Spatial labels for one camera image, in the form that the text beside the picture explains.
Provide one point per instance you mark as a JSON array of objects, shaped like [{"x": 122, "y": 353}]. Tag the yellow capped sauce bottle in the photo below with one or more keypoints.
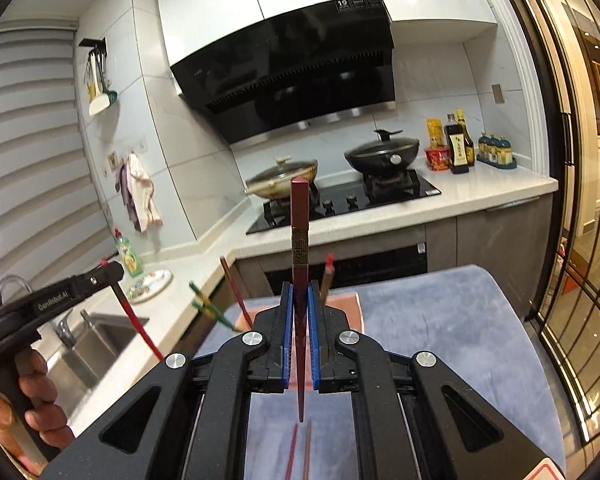
[{"x": 467, "y": 145}]

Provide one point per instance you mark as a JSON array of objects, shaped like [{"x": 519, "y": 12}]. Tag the chrome faucet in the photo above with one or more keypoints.
[{"x": 62, "y": 327}]

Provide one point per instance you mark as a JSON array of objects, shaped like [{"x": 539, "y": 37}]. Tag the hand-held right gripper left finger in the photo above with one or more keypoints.
[{"x": 289, "y": 340}]

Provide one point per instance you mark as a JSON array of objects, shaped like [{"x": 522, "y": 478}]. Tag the patterned plate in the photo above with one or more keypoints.
[{"x": 150, "y": 285}]

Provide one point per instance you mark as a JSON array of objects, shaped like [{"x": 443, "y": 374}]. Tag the yellow seasoning packet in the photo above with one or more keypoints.
[{"x": 434, "y": 132}]

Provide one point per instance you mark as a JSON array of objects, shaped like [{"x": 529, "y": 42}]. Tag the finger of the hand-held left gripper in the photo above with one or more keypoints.
[{"x": 102, "y": 276}]

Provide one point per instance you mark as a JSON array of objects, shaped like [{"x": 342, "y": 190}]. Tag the green dish soap bottle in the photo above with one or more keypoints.
[{"x": 130, "y": 255}]

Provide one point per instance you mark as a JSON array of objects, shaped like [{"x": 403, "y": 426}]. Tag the pink perforated utensil holder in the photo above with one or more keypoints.
[{"x": 352, "y": 310}]

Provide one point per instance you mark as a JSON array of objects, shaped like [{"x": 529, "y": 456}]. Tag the green chopstick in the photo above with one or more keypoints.
[
  {"x": 200, "y": 294},
  {"x": 212, "y": 315}
]

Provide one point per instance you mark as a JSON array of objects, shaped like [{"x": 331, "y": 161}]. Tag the white window blinds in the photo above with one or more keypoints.
[{"x": 30, "y": 135}]

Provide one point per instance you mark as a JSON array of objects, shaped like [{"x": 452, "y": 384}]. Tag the person's left hand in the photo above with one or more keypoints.
[{"x": 47, "y": 425}]

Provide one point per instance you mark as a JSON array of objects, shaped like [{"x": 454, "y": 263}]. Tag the hanging cloths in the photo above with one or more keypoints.
[{"x": 142, "y": 195}]

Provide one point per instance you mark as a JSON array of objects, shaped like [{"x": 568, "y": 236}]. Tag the purple hanging cloth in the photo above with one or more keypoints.
[{"x": 125, "y": 190}]

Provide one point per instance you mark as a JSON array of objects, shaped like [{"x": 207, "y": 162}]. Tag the black gas stove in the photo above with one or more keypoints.
[{"x": 345, "y": 202}]

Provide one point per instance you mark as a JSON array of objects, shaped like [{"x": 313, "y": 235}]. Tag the dark soy sauce bottle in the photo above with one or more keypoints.
[{"x": 456, "y": 152}]

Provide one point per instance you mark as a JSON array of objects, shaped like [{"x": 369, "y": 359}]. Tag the blue fleece blanket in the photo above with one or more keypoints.
[{"x": 455, "y": 335}]

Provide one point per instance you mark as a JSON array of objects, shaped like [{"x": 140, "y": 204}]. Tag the white hanging kitchen tool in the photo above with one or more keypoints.
[{"x": 99, "y": 102}]

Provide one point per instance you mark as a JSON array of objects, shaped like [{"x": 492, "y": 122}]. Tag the grey base cabinet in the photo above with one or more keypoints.
[{"x": 500, "y": 245}]

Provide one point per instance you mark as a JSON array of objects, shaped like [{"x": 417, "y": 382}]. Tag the black wall hook rack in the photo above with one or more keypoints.
[{"x": 92, "y": 45}]

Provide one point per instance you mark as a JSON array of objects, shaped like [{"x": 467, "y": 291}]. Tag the beige wok with lid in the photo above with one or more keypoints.
[{"x": 280, "y": 180}]

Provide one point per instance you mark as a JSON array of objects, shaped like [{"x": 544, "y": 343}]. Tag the stainless steel sink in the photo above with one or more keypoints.
[{"x": 100, "y": 345}]

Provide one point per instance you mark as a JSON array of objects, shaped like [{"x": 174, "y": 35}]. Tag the white stone kitchen counter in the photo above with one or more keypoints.
[{"x": 480, "y": 190}]

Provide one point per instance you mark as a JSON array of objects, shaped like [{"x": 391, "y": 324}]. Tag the spice jar set with tray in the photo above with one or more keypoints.
[{"x": 497, "y": 152}]

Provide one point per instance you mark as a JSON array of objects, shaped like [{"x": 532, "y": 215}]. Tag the built-in black appliance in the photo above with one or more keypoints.
[{"x": 370, "y": 260}]

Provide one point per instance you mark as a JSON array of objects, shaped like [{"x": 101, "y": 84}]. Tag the dark red chopstick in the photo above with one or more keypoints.
[
  {"x": 235, "y": 292},
  {"x": 300, "y": 230},
  {"x": 291, "y": 455}
]

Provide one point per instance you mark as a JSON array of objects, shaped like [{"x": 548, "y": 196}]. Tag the black range hood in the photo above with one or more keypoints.
[{"x": 280, "y": 70}]

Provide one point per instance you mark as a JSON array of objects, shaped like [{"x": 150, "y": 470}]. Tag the green hanging kitchen tool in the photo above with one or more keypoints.
[{"x": 109, "y": 91}]

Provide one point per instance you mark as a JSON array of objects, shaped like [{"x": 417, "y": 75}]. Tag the glass sliding door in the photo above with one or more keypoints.
[{"x": 580, "y": 210}]

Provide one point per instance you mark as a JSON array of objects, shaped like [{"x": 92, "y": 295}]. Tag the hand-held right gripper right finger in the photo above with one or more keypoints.
[{"x": 314, "y": 340}]

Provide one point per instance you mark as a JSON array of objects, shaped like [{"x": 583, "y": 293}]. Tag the gold wall socket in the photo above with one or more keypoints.
[{"x": 113, "y": 160}]

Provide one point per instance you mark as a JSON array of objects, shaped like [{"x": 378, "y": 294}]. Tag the grey wall socket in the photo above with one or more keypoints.
[{"x": 498, "y": 93}]

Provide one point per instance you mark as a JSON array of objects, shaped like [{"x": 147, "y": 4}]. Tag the black wok with lid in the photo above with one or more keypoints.
[{"x": 382, "y": 152}]

